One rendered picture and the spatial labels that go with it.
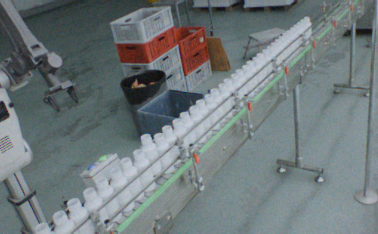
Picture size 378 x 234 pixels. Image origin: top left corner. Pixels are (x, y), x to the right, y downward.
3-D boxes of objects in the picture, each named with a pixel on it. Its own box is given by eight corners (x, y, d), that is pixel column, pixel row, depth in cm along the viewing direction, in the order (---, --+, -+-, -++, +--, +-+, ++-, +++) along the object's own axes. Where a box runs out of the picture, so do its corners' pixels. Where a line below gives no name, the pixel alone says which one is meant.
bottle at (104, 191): (125, 215, 129) (113, 178, 121) (112, 225, 125) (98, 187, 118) (115, 209, 133) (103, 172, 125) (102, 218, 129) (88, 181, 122)
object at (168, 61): (154, 83, 390) (150, 64, 380) (124, 81, 410) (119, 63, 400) (182, 62, 435) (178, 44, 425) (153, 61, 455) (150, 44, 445)
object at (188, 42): (183, 59, 444) (179, 41, 434) (156, 58, 466) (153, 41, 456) (208, 42, 487) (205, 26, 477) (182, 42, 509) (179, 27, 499)
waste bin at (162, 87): (159, 150, 354) (144, 90, 325) (127, 142, 380) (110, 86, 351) (187, 127, 384) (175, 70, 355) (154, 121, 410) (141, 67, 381)
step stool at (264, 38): (270, 50, 549) (268, 24, 530) (293, 61, 495) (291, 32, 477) (242, 58, 539) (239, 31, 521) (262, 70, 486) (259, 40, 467)
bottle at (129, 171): (133, 190, 140) (121, 155, 133) (147, 192, 138) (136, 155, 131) (126, 201, 135) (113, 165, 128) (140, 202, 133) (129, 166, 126)
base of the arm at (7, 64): (0, 62, 164) (16, 84, 166) (4, 54, 159) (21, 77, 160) (17, 55, 171) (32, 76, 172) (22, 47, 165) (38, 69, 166)
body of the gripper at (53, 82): (71, 83, 156) (62, 68, 155) (52, 92, 148) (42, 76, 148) (65, 89, 160) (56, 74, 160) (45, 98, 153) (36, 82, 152)
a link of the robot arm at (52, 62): (41, 49, 157) (24, 56, 151) (52, 37, 149) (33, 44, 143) (58, 73, 158) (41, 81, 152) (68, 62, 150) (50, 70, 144)
